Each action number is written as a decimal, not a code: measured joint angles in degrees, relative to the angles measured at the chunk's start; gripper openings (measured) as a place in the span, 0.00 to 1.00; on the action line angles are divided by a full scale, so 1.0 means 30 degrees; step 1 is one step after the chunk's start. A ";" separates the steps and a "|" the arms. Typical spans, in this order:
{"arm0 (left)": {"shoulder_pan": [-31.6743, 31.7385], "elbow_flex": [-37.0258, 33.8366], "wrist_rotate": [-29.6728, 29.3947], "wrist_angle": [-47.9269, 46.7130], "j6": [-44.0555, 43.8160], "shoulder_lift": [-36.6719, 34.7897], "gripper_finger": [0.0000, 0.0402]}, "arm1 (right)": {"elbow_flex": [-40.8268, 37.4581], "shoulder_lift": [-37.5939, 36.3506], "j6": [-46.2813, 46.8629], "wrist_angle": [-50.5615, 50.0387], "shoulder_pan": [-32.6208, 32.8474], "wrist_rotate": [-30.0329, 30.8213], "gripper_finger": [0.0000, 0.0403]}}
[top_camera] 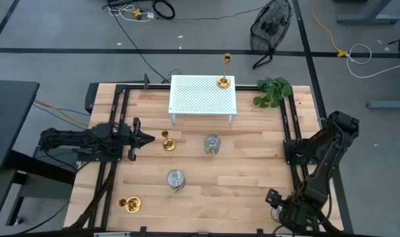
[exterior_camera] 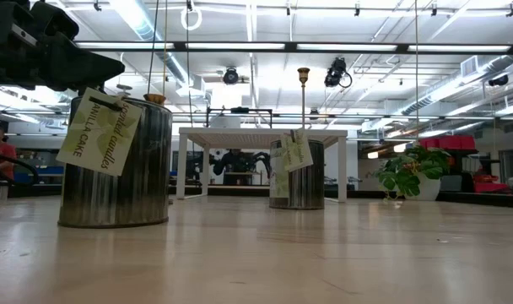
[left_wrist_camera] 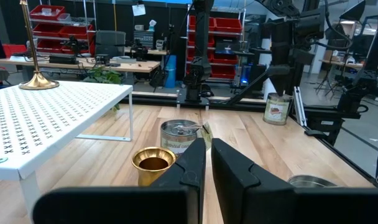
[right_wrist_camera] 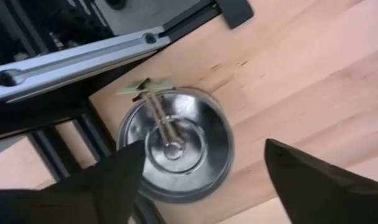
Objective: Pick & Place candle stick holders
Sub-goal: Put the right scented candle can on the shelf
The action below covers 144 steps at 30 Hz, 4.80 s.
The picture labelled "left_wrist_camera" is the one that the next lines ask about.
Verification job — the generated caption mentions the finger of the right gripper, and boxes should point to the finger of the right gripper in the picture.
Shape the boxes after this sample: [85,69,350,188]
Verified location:
[269,67,291,96]

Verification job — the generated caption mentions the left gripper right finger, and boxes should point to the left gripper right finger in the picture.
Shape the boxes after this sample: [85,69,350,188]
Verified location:
[210,138,378,224]

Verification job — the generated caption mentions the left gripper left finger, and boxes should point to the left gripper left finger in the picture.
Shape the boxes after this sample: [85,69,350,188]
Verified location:
[32,138,207,224]

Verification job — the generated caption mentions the short brass candlestick holder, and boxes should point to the short brass candlestick holder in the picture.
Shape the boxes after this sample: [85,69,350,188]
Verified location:
[131,146,177,187]

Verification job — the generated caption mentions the silver scented candle tin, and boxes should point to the silver scented candle tin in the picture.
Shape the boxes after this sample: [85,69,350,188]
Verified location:
[287,174,338,189]
[262,92,293,126]
[160,119,213,156]

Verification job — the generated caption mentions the tall brass candlestick holder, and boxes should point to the tall brass candlestick holder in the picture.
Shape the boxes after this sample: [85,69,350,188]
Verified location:
[18,0,60,91]

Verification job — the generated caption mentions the silver metal bar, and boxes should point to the silver metal bar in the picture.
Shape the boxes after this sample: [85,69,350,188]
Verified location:
[292,86,308,127]

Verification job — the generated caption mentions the metal shelving rack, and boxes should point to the metal shelving rack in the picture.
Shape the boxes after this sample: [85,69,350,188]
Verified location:
[27,0,97,58]
[185,2,247,83]

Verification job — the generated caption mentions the red plastic storage bin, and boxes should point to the red plastic storage bin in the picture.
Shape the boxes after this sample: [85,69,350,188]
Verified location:
[210,64,239,80]
[214,17,243,34]
[29,4,67,21]
[32,23,95,40]
[212,52,239,65]
[36,39,95,56]

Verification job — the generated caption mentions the background wooden table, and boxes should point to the background wooden table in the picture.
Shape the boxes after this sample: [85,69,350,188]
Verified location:
[319,58,378,72]

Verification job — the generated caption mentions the blue barrel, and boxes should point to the blue barrel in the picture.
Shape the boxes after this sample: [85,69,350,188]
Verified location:
[164,55,178,89]

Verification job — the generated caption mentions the white perforated metal shelf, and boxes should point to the white perforated metal shelf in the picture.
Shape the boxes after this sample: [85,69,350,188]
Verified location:
[0,80,134,224]

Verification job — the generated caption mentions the green potted plant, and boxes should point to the green potted plant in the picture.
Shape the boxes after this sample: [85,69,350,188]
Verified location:
[82,65,123,112]

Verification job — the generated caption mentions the wooden workbench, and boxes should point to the wooden workbench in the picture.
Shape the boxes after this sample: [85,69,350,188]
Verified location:
[0,57,161,82]

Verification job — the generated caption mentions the small black device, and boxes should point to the small black device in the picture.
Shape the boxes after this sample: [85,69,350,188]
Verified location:
[95,54,111,65]

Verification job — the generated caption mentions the white paper sheet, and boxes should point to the white paper sheet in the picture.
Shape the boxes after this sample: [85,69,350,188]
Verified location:
[132,3,147,17]

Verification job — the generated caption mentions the black equipment case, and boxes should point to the black equipment case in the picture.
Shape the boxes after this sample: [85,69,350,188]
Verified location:
[48,55,80,65]

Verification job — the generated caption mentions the black office chair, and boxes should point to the black office chair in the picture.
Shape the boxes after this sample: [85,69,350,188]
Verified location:
[94,30,127,60]

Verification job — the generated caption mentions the red plastic crate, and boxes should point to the red plastic crate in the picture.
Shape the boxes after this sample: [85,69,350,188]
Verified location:
[2,43,27,59]

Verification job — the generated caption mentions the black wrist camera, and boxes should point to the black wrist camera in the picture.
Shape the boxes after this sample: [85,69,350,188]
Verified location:
[296,5,327,42]

